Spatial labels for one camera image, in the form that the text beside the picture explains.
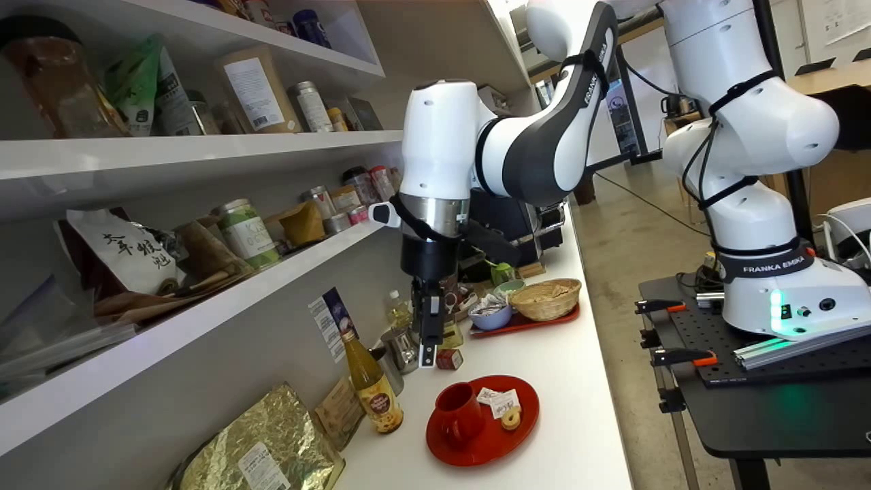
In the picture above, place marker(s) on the red tray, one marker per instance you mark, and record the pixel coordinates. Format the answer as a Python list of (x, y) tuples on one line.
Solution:
[(522, 326)]

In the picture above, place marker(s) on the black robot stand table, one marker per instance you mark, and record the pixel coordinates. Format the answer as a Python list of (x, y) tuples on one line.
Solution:
[(814, 406)]

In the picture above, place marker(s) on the ring shaped cookie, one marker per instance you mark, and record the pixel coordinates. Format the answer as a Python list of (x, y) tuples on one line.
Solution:
[(513, 420)]

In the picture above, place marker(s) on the small red tin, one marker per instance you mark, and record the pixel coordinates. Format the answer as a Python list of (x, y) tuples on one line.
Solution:
[(450, 357)]

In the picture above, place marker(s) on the white printed paper bag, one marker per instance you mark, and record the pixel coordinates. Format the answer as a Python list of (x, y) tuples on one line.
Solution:
[(132, 254)]

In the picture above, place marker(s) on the blue bowl of packets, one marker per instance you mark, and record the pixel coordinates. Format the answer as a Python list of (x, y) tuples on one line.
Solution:
[(491, 312)]

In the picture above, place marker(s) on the clear yellow oil bottle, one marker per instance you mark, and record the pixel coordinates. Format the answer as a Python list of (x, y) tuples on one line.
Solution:
[(399, 323)]

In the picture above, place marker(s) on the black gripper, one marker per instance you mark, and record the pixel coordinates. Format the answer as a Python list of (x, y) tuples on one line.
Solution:
[(427, 261)]

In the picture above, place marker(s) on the wicker basket of packets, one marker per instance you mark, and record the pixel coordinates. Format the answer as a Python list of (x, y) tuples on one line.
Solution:
[(548, 301)]

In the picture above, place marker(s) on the white sugar packet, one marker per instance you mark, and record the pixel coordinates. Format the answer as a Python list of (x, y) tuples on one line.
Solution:
[(498, 402)]

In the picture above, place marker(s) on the red cup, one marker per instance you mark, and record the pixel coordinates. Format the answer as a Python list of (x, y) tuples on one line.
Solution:
[(454, 410)]

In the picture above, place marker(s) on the red round plate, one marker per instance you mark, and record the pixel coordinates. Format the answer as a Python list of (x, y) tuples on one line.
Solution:
[(486, 443)]

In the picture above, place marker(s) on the green lidded jar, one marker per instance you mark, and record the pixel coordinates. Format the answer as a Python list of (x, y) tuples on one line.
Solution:
[(245, 235)]

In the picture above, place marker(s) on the gold foil bag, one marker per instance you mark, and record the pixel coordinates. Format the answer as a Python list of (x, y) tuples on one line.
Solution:
[(273, 446)]

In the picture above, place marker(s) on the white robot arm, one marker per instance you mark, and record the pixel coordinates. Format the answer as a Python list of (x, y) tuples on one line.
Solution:
[(752, 126)]

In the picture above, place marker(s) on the white wall shelf unit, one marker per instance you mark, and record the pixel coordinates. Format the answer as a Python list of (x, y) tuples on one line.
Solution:
[(160, 393)]

